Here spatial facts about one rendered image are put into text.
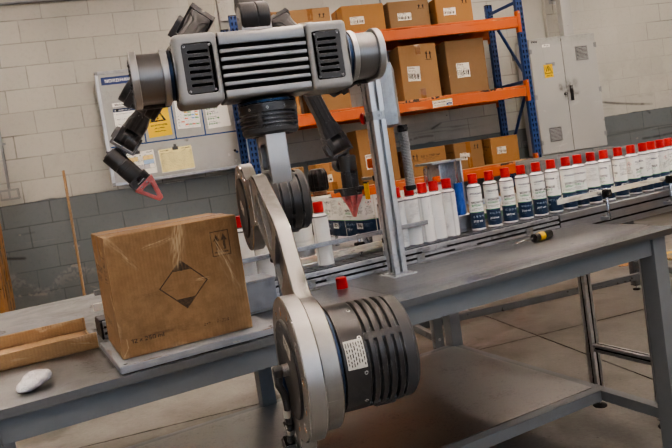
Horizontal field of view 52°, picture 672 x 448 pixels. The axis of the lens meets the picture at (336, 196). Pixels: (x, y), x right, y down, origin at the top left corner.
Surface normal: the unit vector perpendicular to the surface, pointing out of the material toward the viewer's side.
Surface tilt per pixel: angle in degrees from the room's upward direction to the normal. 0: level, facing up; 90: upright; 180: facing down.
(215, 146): 90
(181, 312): 90
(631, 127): 90
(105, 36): 90
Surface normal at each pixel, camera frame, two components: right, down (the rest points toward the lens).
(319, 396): 0.29, 0.13
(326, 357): 0.22, -0.29
